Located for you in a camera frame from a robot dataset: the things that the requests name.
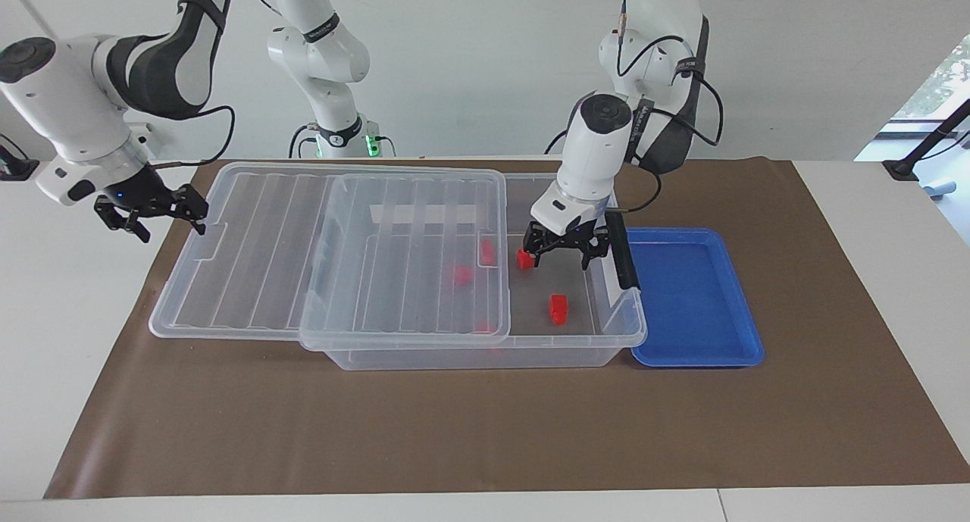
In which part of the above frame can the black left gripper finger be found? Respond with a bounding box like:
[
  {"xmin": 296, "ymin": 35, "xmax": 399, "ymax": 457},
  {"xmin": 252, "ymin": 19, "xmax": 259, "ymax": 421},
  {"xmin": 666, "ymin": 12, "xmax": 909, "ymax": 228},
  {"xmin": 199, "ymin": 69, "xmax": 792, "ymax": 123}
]
[
  {"xmin": 580, "ymin": 234, "xmax": 612, "ymax": 270},
  {"xmin": 523, "ymin": 234, "xmax": 554, "ymax": 270}
]

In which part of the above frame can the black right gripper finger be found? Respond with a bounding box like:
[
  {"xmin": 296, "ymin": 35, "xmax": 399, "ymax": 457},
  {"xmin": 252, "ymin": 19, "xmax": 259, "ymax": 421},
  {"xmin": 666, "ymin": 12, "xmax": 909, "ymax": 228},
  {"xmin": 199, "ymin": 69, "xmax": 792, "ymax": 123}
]
[
  {"xmin": 95, "ymin": 204, "xmax": 151, "ymax": 242},
  {"xmin": 173, "ymin": 184, "xmax": 209, "ymax": 236}
]

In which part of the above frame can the clear plastic box lid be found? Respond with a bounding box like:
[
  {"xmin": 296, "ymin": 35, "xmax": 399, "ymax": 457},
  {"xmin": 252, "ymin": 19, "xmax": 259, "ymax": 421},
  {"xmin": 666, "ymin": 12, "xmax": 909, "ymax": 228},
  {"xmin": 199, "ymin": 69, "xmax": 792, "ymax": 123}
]
[{"xmin": 149, "ymin": 161, "xmax": 510, "ymax": 351}]

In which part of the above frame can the clear plastic storage box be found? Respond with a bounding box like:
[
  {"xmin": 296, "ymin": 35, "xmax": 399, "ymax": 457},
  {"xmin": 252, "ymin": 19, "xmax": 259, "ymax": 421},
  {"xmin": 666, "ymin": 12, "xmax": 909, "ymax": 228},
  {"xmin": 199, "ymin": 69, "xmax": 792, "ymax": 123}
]
[{"xmin": 299, "ymin": 170, "xmax": 649, "ymax": 371}]

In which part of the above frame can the blue plastic tray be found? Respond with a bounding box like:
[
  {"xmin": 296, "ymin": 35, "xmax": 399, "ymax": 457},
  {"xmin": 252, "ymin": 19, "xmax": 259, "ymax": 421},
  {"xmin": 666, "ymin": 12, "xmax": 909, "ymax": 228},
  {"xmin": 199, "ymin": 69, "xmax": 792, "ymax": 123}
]
[{"xmin": 625, "ymin": 227, "xmax": 765, "ymax": 369}]

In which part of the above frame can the white label on box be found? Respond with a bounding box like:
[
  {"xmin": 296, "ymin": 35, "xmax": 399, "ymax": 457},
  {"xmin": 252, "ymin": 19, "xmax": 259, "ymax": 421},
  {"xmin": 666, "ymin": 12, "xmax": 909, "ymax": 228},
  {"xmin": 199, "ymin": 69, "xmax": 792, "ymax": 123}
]
[{"xmin": 370, "ymin": 204, "xmax": 486, "ymax": 226}]

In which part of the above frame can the brown paper table mat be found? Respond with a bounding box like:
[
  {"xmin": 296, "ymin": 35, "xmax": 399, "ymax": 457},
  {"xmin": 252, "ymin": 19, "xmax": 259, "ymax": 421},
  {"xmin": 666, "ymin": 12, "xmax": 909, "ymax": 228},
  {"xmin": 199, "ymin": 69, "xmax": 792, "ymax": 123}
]
[{"xmin": 43, "ymin": 157, "xmax": 970, "ymax": 500}]

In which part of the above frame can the black angled stand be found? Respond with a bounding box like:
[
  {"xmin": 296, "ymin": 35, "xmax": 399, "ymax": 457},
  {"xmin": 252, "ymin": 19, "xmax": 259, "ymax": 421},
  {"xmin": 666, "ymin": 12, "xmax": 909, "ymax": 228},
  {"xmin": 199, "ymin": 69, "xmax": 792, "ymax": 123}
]
[{"xmin": 883, "ymin": 98, "xmax": 970, "ymax": 183}]

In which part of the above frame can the window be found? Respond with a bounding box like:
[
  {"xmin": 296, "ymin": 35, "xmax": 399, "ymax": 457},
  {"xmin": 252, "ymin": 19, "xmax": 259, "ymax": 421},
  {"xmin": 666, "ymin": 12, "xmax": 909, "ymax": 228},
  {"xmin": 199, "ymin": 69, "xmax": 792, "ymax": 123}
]
[{"xmin": 856, "ymin": 33, "xmax": 970, "ymax": 163}]

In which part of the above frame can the black box latch handle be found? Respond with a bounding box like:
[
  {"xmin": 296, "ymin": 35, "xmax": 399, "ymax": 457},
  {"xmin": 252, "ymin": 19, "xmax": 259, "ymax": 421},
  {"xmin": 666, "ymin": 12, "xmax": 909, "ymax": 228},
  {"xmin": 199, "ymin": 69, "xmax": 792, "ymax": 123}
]
[{"xmin": 611, "ymin": 211, "xmax": 642, "ymax": 291}]

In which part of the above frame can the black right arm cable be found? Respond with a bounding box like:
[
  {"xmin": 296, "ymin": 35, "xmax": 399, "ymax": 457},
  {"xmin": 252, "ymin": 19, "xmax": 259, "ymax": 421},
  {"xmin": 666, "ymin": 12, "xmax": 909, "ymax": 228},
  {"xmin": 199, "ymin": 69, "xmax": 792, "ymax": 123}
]
[{"xmin": 125, "ymin": 105, "xmax": 236, "ymax": 167}]

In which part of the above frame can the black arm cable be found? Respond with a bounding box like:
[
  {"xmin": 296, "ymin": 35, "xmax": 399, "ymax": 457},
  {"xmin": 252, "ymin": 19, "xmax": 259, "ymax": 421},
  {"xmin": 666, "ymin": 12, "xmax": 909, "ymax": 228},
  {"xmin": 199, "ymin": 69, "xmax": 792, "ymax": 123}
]
[
  {"xmin": 125, "ymin": 105, "xmax": 236, "ymax": 167},
  {"xmin": 618, "ymin": 0, "xmax": 724, "ymax": 214}
]

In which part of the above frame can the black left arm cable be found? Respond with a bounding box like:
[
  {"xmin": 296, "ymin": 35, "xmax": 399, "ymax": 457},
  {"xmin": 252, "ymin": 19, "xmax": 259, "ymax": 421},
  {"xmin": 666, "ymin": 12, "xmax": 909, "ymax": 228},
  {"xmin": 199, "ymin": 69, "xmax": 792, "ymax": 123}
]
[{"xmin": 618, "ymin": 0, "xmax": 724, "ymax": 214}]

